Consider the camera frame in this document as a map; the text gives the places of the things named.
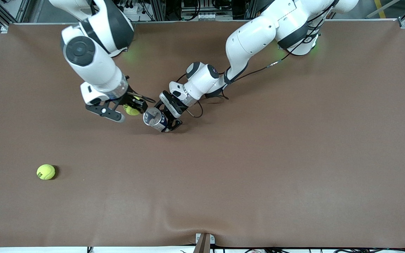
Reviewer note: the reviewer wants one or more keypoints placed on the white terminal block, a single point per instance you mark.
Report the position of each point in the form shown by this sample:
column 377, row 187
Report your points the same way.
column 207, row 15

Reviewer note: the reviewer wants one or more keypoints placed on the yellow tennis ball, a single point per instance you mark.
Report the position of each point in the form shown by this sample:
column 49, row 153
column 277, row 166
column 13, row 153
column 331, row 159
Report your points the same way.
column 45, row 172
column 132, row 111

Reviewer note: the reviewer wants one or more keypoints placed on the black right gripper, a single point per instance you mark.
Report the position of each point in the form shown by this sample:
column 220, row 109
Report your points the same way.
column 131, row 99

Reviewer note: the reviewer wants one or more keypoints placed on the blue white tennis ball can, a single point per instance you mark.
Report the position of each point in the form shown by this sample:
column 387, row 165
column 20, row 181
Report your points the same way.
column 153, row 117

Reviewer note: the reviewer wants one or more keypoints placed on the white power strip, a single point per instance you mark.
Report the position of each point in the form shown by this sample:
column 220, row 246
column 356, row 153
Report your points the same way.
column 134, row 10

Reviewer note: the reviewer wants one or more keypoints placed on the metal table clamp bracket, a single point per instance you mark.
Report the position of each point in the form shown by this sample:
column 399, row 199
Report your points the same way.
column 204, row 242

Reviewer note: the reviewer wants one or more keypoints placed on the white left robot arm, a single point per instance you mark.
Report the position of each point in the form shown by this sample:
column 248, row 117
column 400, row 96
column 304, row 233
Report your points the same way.
column 251, row 38

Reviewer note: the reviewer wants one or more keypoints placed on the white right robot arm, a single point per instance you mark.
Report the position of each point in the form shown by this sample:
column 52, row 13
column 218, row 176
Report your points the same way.
column 90, row 66

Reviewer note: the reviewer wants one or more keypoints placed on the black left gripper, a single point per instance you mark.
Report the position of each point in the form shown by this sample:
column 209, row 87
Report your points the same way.
column 173, row 117

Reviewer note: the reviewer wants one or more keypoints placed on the brown table mat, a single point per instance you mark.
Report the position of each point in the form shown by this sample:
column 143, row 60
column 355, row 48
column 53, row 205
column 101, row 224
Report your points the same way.
column 202, row 175

